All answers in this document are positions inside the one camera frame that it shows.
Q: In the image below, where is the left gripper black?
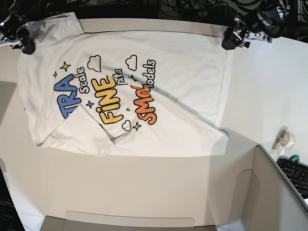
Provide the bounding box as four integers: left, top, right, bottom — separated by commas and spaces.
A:
221, 15, 272, 50

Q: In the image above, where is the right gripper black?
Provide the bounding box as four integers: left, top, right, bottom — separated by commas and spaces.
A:
0, 23, 36, 54

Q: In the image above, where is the white t-shirt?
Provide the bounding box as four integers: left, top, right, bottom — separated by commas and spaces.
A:
18, 13, 231, 157

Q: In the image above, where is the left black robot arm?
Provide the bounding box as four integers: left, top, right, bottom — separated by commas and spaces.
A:
221, 0, 290, 50

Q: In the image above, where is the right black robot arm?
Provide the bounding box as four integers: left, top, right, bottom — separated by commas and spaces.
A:
0, 0, 36, 55

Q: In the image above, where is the white tape dispenser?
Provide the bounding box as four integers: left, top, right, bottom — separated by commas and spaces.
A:
272, 125, 295, 155

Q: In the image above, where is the green tape roll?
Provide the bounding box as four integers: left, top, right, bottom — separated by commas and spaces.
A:
289, 155, 300, 163

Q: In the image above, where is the black computer keyboard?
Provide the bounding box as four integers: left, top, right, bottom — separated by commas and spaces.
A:
276, 158, 308, 199

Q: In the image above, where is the beige cardboard side panel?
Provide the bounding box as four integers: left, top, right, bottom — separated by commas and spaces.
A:
211, 145, 308, 231

